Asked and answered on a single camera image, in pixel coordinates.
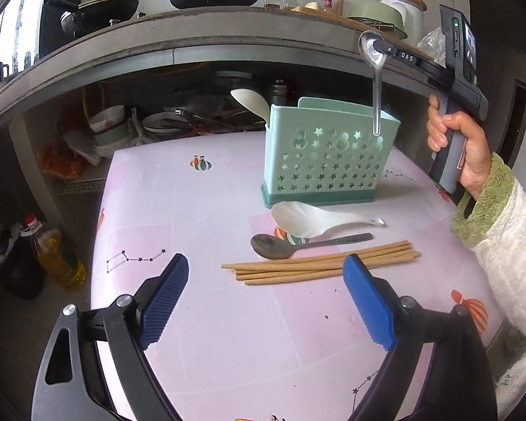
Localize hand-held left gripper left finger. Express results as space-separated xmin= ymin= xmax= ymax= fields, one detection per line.
xmin=32 ymin=253 xmax=189 ymax=421

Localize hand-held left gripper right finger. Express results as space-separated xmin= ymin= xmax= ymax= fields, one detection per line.
xmin=342 ymin=254 xmax=498 ymax=421

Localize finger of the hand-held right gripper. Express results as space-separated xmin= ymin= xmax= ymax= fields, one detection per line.
xmin=372 ymin=39 xmax=437 ymax=78

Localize shiny metal spoon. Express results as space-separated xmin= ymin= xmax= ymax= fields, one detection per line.
xmin=358 ymin=31 xmax=387 ymax=136

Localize wooden chopstick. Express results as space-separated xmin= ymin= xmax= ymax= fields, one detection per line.
xmin=236 ymin=251 xmax=422 ymax=281
xmin=221 ymin=240 xmax=412 ymax=270
xmin=234 ymin=246 xmax=415 ymax=275
xmin=244 ymin=254 xmax=422 ymax=287

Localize white rice paddle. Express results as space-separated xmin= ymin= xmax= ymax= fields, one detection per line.
xmin=270 ymin=202 xmax=385 ymax=240
xmin=230 ymin=88 xmax=270 ymax=126

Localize dull metal spoon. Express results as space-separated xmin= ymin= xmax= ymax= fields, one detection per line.
xmin=251 ymin=232 xmax=373 ymax=260

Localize mint green utensil holder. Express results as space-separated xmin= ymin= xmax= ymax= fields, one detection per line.
xmin=261 ymin=96 xmax=399 ymax=209

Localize person's right forearm white sleeve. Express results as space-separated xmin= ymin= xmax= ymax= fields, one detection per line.
xmin=450 ymin=153 xmax=526 ymax=343

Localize person's right hand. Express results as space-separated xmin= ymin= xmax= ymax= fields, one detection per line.
xmin=426 ymin=95 xmax=492 ymax=200

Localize clear plastic bag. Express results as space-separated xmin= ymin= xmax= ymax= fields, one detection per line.
xmin=416 ymin=26 xmax=445 ymax=64

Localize green enamel bowl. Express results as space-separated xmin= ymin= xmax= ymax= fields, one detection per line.
xmin=348 ymin=0 xmax=408 ymax=38

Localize wooden cutting board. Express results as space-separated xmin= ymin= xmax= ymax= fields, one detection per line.
xmin=291 ymin=2 xmax=347 ymax=16

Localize yellow cooking oil bottle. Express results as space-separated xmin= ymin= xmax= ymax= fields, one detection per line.
xmin=24 ymin=214 xmax=87 ymax=292

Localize dark bottle in black bag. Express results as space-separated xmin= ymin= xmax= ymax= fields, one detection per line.
xmin=0 ymin=223 xmax=45 ymax=300

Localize white fleece robe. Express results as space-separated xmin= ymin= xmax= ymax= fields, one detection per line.
xmin=493 ymin=329 xmax=526 ymax=421

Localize orange plastic bag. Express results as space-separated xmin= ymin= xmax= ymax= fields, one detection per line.
xmin=39 ymin=138 xmax=88 ymax=178

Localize white plates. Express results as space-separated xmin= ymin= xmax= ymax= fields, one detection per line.
xmin=142 ymin=112 xmax=189 ymax=134

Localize stack of bowls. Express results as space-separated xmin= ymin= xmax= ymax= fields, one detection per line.
xmin=89 ymin=105 xmax=130 ymax=159

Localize concrete counter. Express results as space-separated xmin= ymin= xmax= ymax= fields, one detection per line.
xmin=0 ymin=6 xmax=448 ymax=128

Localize black wok with lid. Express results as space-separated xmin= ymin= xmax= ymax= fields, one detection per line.
xmin=60 ymin=0 xmax=140 ymax=38

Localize window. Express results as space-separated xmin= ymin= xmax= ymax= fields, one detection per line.
xmin=0 ymin=0 xmax=40 ymax=88

